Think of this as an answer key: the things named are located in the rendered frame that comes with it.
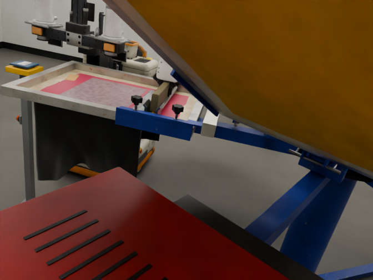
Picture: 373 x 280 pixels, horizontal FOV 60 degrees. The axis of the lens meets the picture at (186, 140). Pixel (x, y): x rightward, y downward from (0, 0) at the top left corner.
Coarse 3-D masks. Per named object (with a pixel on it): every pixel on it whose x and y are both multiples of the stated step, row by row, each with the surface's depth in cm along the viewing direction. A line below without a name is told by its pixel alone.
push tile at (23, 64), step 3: (21, 60) 171; (9, 63) 163; (12, 63) 163; (15, 63) 164; (18, 63) 165; (21, 63) 165; (24, 63) 166; (27, 63) 167; (30, 63) 168; (33, 63) 169; (36, 63) 170; (18, 66) 163; (21, 66) 163; (24, 66) 162; (27, 66) 163; (30, 66) 164; (33, 66) 167
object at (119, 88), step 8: (64, 80) 158; (80, 80) 162; (88, 80) 164; (96, 80) 166; (104, 80) 169; (112, 80) 171; (96, 88) 154; (104, 88) 157; (112, 88) 159; (120, 88) 161; (128, 88) 163; (136, 88) 165; (144, 88) 167; (152, 88) 170; (128, 96) 152; (176, 96) 165; (184, 96) 167; (168, 104) 151; (184, 104) 155
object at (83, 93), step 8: (48, 88) 144; (56, 88) 145; (64, 88) 147; (72, 88) 149; (80, 88) 151; (88, 88) 153; (72, 96) 140; (80, 96) 141; (88, 96) 143; (96, 96) 145; (104, 96) 147; (112, 96) 148; (120, 96) 150; (104, 104) 137; (112, 104) 139; (120, 104) 141; (128, 104) 142; (168, 112) 142
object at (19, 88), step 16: (64, 64) 170; (80, 64) 176; (16, 80) 136; (32, 80) 141; (128, 80) 175; (144, 80) 174; (16, 96) 128; (32, 96) 127; (48, 96) 126; (64, 96) 129; (96, 112) 125; (112, 112) 124; (192, 112) 137
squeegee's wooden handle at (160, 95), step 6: (162, 84) 141; (168, 84) 144; (156, 90) 133; (162, 90) 134; (156, 96) 128; (162, 96) 135; (156, 102) 129; (162, 102) 138; (150, 108) 131; (156, 108) 130
